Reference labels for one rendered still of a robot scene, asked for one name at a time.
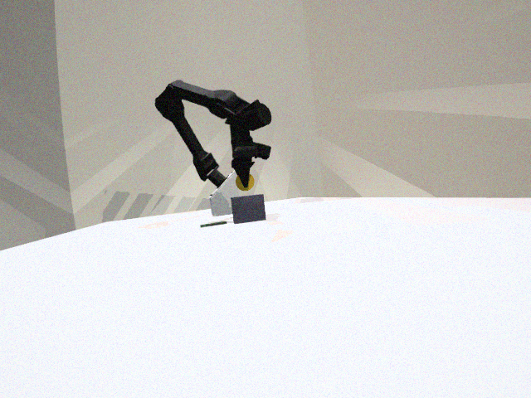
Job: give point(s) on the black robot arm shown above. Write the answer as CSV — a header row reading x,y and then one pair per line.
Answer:
x,y
242,117

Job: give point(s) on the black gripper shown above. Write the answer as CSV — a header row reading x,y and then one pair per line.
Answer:
x,y
242,153

